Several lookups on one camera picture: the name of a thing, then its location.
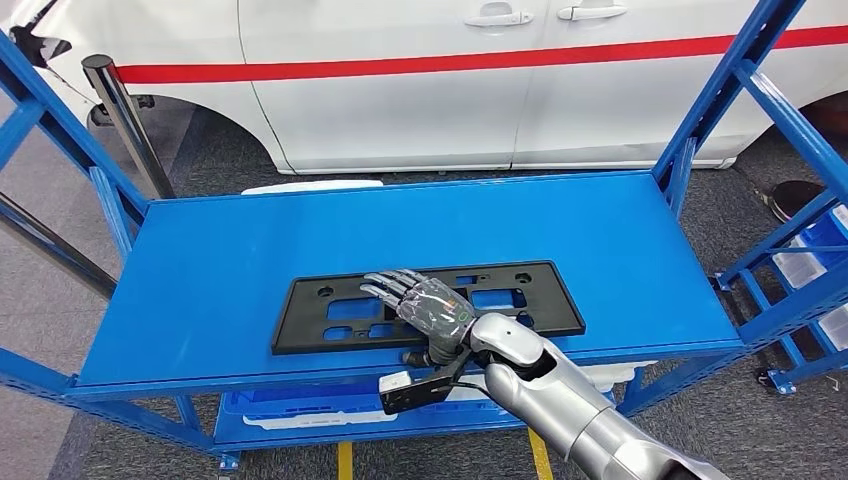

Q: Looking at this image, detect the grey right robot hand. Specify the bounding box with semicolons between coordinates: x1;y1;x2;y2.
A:
359;268;478;369

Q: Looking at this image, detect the black plastic plate part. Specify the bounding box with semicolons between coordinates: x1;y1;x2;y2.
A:
270;260;588;357

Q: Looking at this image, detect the blue metal shelf rack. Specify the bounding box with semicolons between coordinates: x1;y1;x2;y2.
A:
0;0;848;473

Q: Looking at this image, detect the white plastic divided tray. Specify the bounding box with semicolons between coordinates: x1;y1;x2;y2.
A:
581;360;658;393
241;409;399;433

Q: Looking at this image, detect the white flat panel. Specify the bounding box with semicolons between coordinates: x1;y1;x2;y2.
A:
241;179;386;197

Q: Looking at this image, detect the white car with red stripe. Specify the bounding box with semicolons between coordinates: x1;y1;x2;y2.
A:
0;0;848;178

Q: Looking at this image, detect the blue wheeled storage rack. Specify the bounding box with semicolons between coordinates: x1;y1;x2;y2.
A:
714;201;848;397

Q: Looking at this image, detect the black round stanchion base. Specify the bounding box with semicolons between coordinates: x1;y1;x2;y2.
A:
761;180;827;225

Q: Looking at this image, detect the blue plastic crate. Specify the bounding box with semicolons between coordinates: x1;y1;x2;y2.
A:
794;211;848;268

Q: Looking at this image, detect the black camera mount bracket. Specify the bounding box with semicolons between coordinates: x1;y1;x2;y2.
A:
430;347;476;393

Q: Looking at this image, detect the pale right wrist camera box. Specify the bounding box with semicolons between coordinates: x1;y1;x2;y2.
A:
377;369;460;417

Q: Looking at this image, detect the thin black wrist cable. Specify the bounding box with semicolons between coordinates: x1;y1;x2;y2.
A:
453;379;496;400

